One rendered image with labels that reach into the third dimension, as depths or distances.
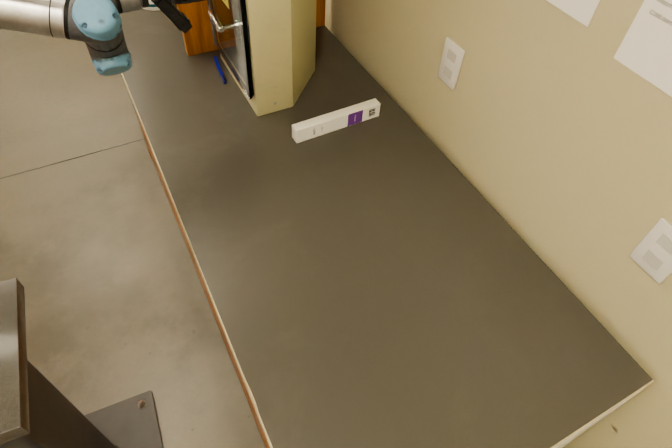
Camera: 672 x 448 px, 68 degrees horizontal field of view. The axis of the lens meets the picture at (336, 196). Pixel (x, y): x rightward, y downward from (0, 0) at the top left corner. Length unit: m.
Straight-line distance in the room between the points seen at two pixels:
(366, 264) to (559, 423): 0.47
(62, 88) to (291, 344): 2.66
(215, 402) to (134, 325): 0.47
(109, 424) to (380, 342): 1.25
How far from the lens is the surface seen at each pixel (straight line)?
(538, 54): 1.10
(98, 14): 1.01
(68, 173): 2.84
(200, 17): 1.67
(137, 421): 2.02
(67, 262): 2.46
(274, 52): 1.35
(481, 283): 1.14
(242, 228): 1.17
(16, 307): 1.20
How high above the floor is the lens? 1.86
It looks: 49 degrees down
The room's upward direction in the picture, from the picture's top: 4 degrees clockwise
